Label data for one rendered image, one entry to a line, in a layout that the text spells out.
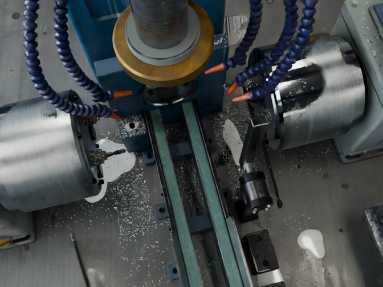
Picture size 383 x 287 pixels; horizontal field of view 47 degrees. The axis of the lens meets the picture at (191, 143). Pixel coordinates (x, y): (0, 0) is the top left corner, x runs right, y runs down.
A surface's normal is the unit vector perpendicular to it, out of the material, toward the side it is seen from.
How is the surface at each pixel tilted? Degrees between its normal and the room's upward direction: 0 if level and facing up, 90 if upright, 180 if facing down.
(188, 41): 0
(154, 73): 0
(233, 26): 0
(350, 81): 24
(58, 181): 54
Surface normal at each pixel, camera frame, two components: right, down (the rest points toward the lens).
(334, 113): 0.18, 0.54
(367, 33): -0.02, -0.35
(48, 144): 0.05, -0.07
